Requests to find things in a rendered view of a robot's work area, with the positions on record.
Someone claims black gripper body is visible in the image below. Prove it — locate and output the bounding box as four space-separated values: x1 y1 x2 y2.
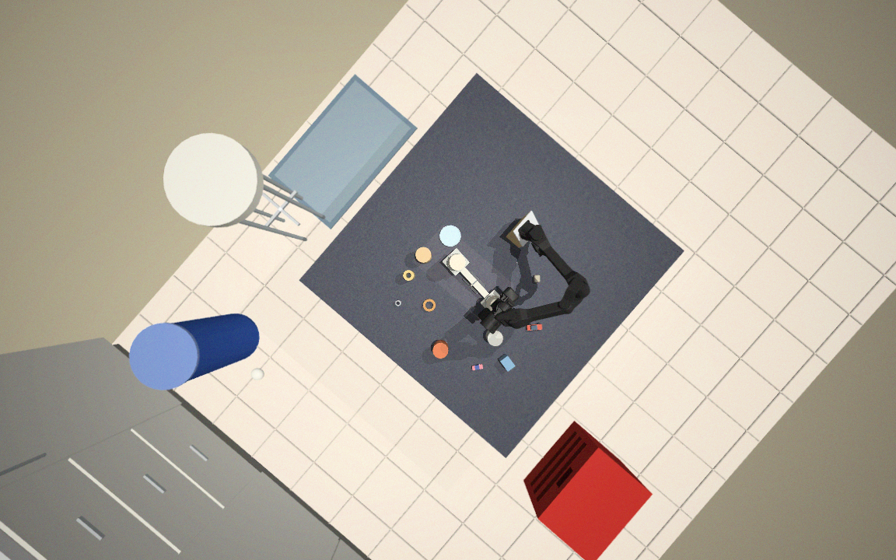
478 287 519 320

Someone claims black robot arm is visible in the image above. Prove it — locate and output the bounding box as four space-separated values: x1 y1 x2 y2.
480 220 590 334

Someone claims tan paper cup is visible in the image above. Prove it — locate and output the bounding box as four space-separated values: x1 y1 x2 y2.
415 247 432 264

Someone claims light blue block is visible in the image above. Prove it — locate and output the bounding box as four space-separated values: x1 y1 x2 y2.
499 354 515 371

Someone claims orange cylinder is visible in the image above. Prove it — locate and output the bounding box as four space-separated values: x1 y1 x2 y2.
432 340 448 359

